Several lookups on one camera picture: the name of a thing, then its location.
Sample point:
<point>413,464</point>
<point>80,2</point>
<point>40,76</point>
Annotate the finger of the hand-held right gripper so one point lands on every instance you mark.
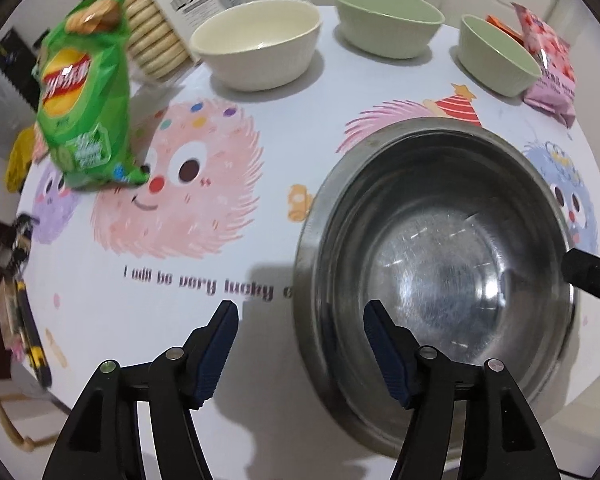
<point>592,275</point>

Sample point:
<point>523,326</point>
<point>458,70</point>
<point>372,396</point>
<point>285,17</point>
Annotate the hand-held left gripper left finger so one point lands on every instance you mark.
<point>215,355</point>

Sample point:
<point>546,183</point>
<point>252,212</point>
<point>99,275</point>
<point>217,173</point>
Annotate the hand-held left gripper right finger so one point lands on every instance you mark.
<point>387,355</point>

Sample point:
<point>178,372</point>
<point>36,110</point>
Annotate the small steel bowl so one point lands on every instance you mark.
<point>445,260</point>

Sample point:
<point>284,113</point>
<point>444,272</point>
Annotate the large steel bowl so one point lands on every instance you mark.
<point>305,260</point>

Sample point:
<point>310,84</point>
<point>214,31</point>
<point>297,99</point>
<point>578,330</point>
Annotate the light green bowl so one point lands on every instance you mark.
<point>387,22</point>
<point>500,57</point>

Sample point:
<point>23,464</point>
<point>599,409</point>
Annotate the cream bowl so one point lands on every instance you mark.
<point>260,50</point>

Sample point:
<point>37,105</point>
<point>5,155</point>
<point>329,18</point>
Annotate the yellow black utility knife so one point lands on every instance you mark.
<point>32,332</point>

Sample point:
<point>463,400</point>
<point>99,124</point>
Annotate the pink snack bag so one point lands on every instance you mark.
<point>552,75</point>

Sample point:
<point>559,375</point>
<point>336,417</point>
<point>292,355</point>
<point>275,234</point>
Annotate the orange box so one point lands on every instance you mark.
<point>502,27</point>

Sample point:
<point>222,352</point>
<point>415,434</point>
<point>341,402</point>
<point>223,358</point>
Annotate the green chips bag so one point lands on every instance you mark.
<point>80,100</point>

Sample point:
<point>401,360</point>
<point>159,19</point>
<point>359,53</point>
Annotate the clear biscuit pack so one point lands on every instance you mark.
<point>150,30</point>

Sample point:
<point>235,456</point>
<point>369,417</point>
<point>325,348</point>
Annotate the white ribbed container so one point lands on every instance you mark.
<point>0,85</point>

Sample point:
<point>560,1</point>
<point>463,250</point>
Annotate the black board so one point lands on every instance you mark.
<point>10,47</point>

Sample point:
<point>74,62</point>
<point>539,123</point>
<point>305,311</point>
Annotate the wooden chair frame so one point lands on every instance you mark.
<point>17,427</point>

